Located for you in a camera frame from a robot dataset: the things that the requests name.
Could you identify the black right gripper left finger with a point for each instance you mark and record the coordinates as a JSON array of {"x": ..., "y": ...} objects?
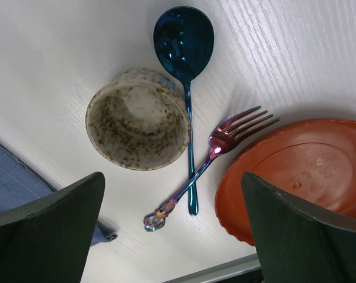
[{"x": 48, "y": 240}]

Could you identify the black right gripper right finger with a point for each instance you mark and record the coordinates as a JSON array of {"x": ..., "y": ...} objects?
[{"x": 296, "y": 240}]

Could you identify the blue cloth placemat gold print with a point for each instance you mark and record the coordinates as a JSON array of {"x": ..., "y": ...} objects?
[{"x": 19, "y": 186}]

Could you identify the orange plastic plate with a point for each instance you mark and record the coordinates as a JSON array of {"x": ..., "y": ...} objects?
[{"x": 312, "y": 159}]

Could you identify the speckled ceramic cup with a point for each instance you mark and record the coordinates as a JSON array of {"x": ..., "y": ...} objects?
[{"x": 139, "y": 120}]

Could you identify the iridescent purple fork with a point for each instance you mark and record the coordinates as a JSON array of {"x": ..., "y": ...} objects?
[{"x": 223, "y": 139}]

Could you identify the blue metal spoon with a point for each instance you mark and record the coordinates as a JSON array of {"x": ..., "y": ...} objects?
[{"x": 183, "y": 39}]

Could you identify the aluminium front rail base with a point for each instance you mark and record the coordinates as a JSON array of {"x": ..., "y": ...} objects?
[{"x": 223, "y": 271}]

